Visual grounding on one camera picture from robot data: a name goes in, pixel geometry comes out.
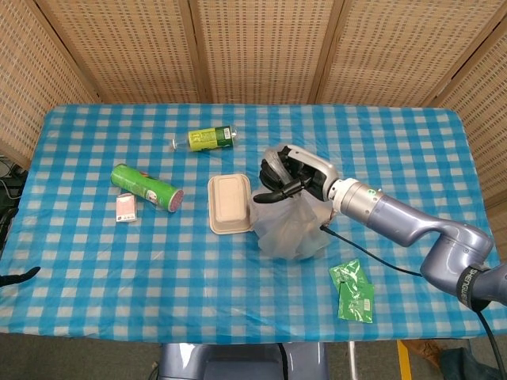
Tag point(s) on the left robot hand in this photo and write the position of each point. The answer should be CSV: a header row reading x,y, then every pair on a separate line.
x,y
20,277

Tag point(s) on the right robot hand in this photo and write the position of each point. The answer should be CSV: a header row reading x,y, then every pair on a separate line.
x,y
317,170

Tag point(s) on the transparent plastic bag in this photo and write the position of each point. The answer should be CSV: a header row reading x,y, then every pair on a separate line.
x,y
285,233

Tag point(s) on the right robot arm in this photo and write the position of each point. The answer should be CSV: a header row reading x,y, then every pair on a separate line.
x,y
396,213

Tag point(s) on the beige pulp takeout box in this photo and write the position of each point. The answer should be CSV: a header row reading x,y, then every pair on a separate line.
x,y
227,202

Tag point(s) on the green foil sachet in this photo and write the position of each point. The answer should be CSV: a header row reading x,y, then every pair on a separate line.
x,y
356,305
348,273

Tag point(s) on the clear bottle with green label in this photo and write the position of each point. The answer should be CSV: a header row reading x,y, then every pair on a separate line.
x,y
206,138

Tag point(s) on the pink tissue pack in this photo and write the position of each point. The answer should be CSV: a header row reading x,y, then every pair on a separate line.
x,y
126,207

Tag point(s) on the woven bamboo folding screen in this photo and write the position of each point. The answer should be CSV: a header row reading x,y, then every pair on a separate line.
x,y
257,47

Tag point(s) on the green cylindrical chip can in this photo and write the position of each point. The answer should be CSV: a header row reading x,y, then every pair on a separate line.
x,y
138,184

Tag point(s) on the blue white checkered tablecloth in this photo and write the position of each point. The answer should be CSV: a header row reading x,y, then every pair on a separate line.
x,y
198,277

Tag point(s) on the white table leg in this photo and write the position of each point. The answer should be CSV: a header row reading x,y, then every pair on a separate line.
x,y
351,360

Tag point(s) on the grey-blue robot torso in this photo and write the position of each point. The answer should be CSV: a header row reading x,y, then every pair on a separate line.
x,y
237,364

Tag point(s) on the brown crumpled item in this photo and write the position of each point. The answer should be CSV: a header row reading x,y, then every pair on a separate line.
x,y
424,352

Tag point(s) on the dark blue fabric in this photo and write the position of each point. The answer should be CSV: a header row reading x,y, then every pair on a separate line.
x,y
467,366

